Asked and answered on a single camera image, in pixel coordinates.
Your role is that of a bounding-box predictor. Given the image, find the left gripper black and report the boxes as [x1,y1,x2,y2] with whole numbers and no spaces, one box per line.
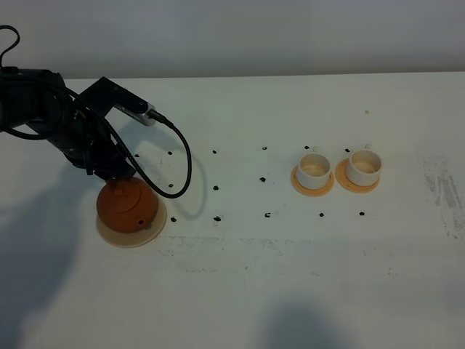
[46,105,135,180]

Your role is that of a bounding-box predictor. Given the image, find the brown clay teapot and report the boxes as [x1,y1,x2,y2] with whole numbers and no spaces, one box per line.
[97,177,160,233]

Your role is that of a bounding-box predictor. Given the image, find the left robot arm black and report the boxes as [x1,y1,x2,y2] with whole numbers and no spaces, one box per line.
[1,68,144,180]

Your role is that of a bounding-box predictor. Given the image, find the beige round teapot coaster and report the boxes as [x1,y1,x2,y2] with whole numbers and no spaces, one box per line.
[96,201,167,249]

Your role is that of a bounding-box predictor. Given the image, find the left white teacup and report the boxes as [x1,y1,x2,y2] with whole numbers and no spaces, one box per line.
[297,147,331,189]

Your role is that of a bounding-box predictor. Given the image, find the white teacup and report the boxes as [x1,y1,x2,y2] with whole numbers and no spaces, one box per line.
[346,144,383,187]
[297,147,331,189]

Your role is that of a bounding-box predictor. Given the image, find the left orange saucer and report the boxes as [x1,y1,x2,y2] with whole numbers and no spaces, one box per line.
[291,166,334,197]

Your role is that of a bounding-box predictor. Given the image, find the orange saucer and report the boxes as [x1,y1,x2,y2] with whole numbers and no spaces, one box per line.
[335,159,380,193]
[291,166,334,197]

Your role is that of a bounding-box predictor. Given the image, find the right orange saucer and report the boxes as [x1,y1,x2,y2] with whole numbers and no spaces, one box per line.
[335,159,380,193]

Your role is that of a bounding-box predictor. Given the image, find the right white teacup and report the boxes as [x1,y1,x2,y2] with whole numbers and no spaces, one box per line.
[346,144,383,187]

